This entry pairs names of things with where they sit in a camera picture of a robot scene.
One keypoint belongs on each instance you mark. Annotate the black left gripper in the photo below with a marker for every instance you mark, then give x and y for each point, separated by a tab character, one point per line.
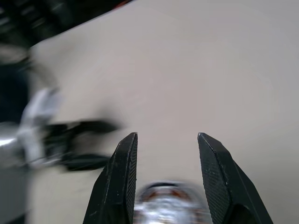
58	142

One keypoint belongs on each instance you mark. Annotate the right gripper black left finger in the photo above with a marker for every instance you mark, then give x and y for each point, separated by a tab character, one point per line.
114	186

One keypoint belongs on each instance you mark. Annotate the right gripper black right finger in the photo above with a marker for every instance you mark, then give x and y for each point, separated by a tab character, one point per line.
229	186

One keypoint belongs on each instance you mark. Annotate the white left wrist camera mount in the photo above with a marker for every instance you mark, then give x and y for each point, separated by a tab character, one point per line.
30	130

